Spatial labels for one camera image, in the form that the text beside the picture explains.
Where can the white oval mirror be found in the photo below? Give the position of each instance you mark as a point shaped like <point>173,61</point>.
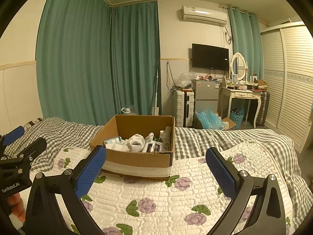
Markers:
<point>238,67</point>

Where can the teal corner curtain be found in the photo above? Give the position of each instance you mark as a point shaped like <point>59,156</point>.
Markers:
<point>135,58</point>

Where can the heap of blue plastic bags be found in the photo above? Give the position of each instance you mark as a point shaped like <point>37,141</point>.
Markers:
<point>210,120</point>

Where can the brown patterned pillow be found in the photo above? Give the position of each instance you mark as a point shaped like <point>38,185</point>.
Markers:
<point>34,123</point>

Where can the white slatted wardrobe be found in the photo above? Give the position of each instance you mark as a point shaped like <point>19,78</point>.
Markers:
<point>291,83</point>

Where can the light blue sock packet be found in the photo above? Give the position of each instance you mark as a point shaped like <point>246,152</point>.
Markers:
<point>113,141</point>

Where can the dark checked suitcase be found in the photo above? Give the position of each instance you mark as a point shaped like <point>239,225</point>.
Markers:
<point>264,107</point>

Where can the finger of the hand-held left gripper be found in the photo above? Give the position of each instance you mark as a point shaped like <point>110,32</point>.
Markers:
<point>14,132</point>
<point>31,149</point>

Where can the small floor cardboard box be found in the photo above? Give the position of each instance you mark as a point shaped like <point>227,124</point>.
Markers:
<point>231,123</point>

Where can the white air conditioner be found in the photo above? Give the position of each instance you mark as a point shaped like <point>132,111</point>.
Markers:
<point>204,14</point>

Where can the black wall television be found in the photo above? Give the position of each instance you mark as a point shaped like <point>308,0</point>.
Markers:
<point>210,56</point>

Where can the sock packet with dark label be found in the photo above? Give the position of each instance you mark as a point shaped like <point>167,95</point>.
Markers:
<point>154,148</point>

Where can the clear plastic bag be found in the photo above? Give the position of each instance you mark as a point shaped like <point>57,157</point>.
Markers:
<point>185,79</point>

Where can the white suitcase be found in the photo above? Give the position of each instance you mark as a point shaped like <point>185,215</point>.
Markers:
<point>182,107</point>

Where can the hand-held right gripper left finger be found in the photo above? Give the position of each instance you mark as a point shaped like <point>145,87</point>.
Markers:
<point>90,171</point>

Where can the blue plastic basket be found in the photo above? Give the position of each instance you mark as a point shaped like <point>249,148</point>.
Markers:
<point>236,116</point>

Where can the white floral quilt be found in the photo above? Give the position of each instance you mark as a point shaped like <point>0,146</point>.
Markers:
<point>159,195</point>

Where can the narrow teal curtain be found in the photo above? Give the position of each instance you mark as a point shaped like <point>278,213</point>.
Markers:
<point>244,41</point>

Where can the grey checked bed sheet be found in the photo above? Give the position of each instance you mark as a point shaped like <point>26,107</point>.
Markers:
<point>195,139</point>

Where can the person's left hand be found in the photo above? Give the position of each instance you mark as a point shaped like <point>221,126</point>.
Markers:
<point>16,206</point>

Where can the wide teal curtain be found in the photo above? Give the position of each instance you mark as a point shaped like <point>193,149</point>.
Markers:
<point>73,53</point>

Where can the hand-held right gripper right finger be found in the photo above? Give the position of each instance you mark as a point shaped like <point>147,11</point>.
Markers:
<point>220,173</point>

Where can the brown cardboard box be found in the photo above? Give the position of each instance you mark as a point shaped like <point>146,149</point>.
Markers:
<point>137,162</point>

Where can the grey mini fridge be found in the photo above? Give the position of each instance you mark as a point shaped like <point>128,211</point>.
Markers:
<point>205,95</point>

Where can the pile of socks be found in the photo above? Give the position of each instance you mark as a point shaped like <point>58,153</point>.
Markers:
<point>135,142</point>

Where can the white mop pole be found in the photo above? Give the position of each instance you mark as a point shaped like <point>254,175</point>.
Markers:
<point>156,90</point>

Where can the small picture frame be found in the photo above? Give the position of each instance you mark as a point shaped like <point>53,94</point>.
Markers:
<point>234,77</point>

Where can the white dressing table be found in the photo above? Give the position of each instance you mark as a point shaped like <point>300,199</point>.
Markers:
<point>240,94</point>

